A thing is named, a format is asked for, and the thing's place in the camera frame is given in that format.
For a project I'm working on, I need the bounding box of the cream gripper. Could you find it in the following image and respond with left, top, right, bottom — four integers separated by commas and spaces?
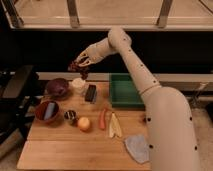
76, 43, 109, 67

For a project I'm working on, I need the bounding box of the purple bowl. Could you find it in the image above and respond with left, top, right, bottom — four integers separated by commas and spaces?
46, 78, 69, 97

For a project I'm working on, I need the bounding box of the brown bowl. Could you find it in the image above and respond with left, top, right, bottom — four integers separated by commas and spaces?
35, 101, 59, 124

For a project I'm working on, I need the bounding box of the white paper cup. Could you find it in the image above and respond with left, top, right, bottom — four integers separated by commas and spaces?
71, 78, 86, 94

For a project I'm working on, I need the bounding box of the wooden cutting board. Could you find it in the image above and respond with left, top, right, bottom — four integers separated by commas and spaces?
17, 82, 150, 171

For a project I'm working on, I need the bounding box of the black rectangular block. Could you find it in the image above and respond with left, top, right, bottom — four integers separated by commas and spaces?
85, 85, 97, 102

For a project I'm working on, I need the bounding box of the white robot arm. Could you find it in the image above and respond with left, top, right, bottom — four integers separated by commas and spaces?
77, 27, 201, 171

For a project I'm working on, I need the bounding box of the yellow round fruit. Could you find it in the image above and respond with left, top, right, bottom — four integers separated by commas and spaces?
77, 117, 91, 131

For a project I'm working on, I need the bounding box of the green plastic bin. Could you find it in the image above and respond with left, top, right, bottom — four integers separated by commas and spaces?
109, 73, 144, 108

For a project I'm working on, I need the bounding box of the orange carrot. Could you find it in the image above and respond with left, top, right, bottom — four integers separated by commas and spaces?
99, 108, 107, 130

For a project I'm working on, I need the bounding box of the dark red grape bunch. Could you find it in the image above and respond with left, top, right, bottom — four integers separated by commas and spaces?
68, 61, 89, 80

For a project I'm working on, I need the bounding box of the black equipment stand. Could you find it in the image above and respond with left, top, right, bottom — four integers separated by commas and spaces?
0, 65, 40, 145

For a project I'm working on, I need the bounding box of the light blue cylinder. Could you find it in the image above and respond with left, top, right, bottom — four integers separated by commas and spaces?
44, 102, 55, 120

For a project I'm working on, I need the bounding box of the dark striped small cup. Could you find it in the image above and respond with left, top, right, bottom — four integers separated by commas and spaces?
64, 110, 77, 125

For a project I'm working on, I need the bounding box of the grey blue cloth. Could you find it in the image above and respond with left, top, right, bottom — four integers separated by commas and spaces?
124, 134, 149, 164

